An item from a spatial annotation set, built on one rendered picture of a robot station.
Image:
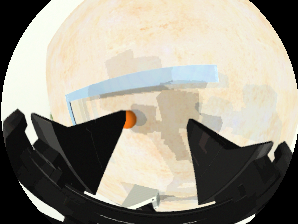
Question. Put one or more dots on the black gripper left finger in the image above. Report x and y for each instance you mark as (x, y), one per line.
(86, 147)

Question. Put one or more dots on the clear l-shaped low wall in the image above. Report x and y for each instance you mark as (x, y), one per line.
(80, 111)

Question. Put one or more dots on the light blue l-shaped low wall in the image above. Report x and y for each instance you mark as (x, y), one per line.
(171, 75)

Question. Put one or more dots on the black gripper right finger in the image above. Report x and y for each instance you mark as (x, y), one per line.
(217, 162)

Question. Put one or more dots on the orange ball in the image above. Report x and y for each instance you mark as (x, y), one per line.
(130, 119)

